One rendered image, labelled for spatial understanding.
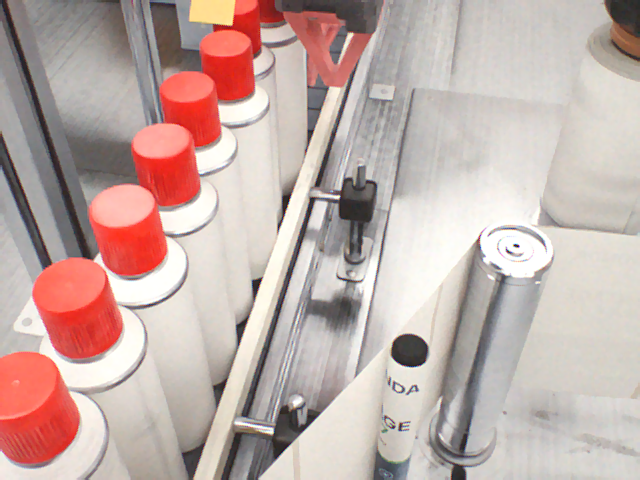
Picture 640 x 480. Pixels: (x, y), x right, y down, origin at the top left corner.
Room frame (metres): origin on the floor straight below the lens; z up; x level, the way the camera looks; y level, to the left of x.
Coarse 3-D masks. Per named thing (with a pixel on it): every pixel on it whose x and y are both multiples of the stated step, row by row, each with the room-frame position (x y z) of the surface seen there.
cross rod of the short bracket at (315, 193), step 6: (312, 192) 0.46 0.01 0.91; (318, 192) 0.46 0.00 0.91; (324, 192) 0.46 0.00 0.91; (330, 192) 0.46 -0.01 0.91; (336, 192) 0.46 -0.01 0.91; (312, 198) 0.46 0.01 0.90; (318, 198) 0.46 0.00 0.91; (324, 198) 0.45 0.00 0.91; (330, 198) 0.45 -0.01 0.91; (336, 198) 0.45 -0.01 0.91
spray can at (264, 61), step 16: (240, 0) 0.46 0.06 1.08; (240, 16) 0.44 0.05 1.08; (256, 16) 0.45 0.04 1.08; (256, 32) 0.45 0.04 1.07; (256, 48) 0.45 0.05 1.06; (256, 64) 0.44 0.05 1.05; (272, 64) 0.45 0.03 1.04; (256, 80) 0.43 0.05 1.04; (272, 80) 0.45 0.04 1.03; (272, 96) 0.45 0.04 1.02; (272, 112) 0.45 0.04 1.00; (272, 128) 0.44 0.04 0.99; (272, 144) 0.44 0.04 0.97
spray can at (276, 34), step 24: (264, 0) 0.49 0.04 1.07; (264, 24) 0.49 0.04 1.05; (288, 24) 0.50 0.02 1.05; (288, 48) 0.48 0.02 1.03; (288, 72) 0.48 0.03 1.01; (288, 96) 0.48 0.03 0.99; (288, 120) 0.48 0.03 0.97; (288, 144) 0.48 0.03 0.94; (288, 168) 0.48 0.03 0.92; (288, 192) 0.48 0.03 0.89
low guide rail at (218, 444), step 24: (336, 96) 0.59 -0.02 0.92; (312, 144) 0.52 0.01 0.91; (312, 168) 0.48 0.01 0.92; (288, 216) 0.42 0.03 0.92; (288, 240) 0.40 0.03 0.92; (288, 264) 0.38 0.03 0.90; (264, 288) 0.35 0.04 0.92; (264, 312) 0.32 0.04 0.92; (264, 336) 0.31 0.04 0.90; (240, 360) 0.28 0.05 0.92; (240, 384) 0.26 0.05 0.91; (240, 408) 0.25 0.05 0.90; (216, 432) 0.23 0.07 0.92; (216, 456) 0.21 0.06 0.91
